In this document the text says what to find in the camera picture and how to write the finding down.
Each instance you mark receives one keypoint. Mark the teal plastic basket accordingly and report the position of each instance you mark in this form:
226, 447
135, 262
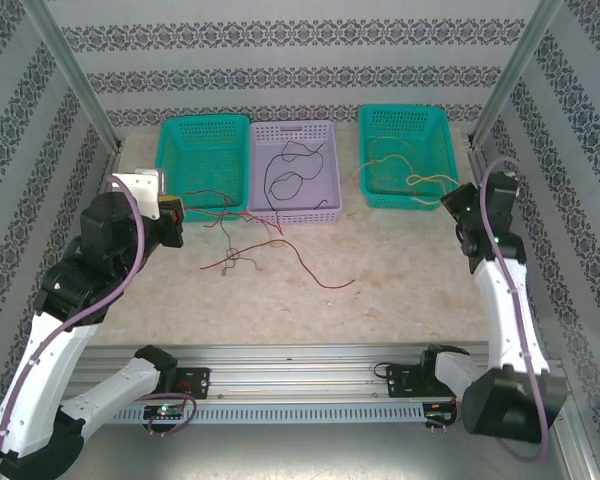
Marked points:
405, 125
205, 160

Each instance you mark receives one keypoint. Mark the purple plastic basket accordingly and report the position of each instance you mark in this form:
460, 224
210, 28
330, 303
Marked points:
305, 215

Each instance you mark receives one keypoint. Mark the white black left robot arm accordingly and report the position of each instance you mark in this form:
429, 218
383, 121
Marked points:
110, 390

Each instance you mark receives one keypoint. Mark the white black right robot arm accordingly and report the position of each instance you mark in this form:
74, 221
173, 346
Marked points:
505, 400

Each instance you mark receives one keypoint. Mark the small circuit board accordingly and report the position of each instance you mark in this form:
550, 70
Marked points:
437, 412
165, 411

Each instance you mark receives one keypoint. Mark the grey metal sheet panel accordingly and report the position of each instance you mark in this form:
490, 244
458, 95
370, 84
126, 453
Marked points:
300, 455

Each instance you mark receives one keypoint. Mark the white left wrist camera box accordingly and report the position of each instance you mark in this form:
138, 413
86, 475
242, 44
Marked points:
145, 187

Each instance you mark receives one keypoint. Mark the aluminium side rail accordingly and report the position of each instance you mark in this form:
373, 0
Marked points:
475, 159
114, 159

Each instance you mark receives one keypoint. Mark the aluminium frame post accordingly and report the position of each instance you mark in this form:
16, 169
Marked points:
71, 70
521, 60

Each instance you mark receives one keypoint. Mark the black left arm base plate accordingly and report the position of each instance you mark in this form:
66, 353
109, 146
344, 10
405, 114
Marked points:
197, 382

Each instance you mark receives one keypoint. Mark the aluminium mounting rail beam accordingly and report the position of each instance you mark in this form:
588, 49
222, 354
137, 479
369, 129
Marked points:
290, 372

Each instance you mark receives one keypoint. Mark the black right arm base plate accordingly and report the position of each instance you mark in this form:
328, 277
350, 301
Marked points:
399, 385

